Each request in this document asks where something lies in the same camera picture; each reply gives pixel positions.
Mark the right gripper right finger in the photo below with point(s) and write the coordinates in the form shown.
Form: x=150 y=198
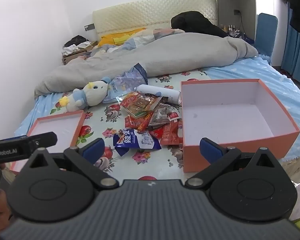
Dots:
x=219 y=158

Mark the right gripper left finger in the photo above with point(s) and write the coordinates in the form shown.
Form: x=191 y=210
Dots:
x=91 y=163

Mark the blue white snack bag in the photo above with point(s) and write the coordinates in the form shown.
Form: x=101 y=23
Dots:
x=127 y=139

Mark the red orange corn snack packet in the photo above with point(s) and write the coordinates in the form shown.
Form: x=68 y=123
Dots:
x=140 y=124

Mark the dark brown snack packet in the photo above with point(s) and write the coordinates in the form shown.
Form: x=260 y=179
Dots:
x=163 y=114

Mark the red spicy strip packet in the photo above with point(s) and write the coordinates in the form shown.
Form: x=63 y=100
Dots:
x=138 y=104

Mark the person's left hand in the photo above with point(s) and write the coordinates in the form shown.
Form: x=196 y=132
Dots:
x=4 y=209

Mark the orange box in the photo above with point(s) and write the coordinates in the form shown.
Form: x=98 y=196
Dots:
x=243 y=113

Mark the white blue plush toy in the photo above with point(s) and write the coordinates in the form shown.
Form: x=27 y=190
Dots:
x=91 y=95

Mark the white spray bottle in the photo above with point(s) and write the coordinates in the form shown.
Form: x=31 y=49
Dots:
x=173 y=96

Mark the blue floral snack bag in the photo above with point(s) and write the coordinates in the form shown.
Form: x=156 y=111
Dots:
x=126 y=83

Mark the patchwork quilt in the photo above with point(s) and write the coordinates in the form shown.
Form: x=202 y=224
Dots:
x=130 y=42

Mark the grey duvet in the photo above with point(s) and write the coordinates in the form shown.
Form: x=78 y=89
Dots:
x=167 y=55

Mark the cardboard box with clothes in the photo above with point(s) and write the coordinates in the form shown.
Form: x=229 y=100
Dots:
x=77 y=46

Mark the yellow pillow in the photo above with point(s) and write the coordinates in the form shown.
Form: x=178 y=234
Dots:
x=117 y=37

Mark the blue curtain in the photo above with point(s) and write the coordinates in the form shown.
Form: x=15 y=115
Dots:
x=291 y=57

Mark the blue chair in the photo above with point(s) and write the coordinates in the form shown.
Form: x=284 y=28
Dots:
x=265 y=35

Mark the black clothing pile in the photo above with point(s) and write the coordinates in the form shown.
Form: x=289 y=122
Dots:
x=196 y=22

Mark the grey bedside shelf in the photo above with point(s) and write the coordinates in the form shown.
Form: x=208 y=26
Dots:
x=239 y=13

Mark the cream padded headboard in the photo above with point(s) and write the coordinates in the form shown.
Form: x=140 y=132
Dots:
x=151 y=14

